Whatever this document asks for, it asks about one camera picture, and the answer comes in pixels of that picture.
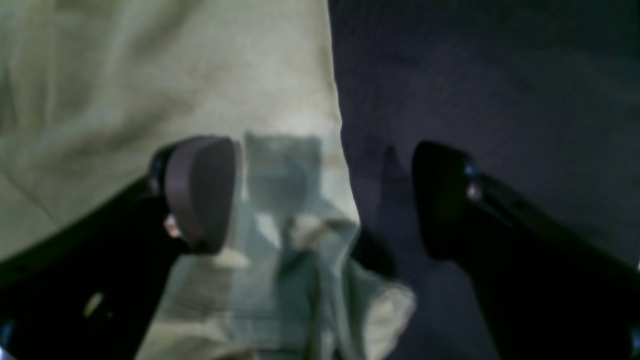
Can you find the black table cloth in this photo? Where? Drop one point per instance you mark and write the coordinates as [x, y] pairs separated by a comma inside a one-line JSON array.
[[543, 93]]

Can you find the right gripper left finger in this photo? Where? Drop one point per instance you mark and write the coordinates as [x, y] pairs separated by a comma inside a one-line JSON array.
[[90, 291]]

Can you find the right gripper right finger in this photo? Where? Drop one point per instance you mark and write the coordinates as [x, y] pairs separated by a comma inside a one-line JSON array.
[[545, 293]]

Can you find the light green T-shirt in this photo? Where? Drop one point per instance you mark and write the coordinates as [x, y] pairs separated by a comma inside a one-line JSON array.
[[91, 90]]

